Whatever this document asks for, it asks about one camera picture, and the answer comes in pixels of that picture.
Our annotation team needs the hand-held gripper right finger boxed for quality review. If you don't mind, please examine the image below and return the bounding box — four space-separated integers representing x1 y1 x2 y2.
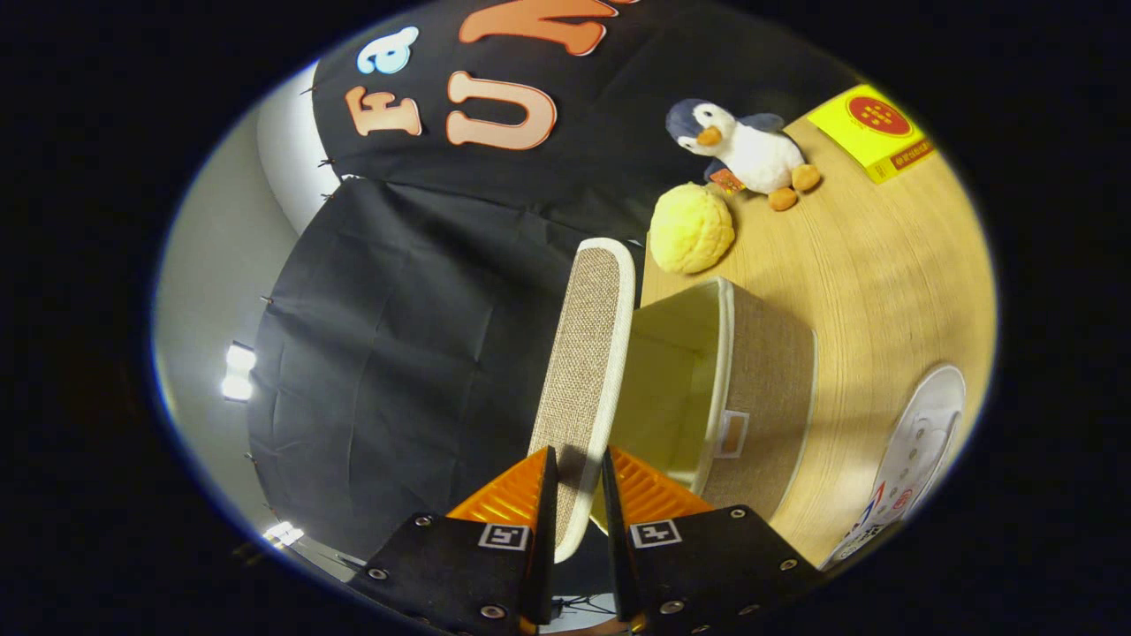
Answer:
601 446 827 636

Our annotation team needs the beige fabric storage box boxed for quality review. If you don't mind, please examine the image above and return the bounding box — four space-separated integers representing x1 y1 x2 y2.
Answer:
590 276 817 531

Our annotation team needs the white canvas shoe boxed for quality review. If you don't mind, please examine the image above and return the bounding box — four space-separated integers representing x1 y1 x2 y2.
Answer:
817 364 967 571

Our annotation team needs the yellow book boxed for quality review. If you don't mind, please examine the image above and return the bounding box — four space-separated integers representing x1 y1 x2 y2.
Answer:
806 83 936 185

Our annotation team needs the penguin plush toy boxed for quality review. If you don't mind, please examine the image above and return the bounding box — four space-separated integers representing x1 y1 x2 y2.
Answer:
664 97 823 213

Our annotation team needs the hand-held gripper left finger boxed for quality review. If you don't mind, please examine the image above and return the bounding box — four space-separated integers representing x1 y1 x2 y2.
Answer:
347 446 559 636

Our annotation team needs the yellow bun plush toy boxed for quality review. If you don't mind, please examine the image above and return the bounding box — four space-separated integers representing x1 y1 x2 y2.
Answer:
648 182 736 276

